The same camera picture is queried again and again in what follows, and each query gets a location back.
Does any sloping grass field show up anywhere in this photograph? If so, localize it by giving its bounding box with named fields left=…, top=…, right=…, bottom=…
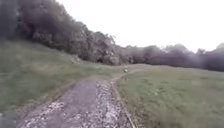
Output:
left=0, top=39, right=136, bottom=114

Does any flat grass meadow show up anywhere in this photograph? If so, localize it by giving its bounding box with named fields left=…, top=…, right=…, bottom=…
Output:
left=114, top=64, right=224, bottom=128

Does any gravel dirt track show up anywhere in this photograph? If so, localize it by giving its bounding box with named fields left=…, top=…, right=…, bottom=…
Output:
left=0, top=65, right=148, bottom=128

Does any wood of dark trees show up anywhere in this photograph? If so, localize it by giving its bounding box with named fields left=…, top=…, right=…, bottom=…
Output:
left=0, top=0, right=224, bottom=73

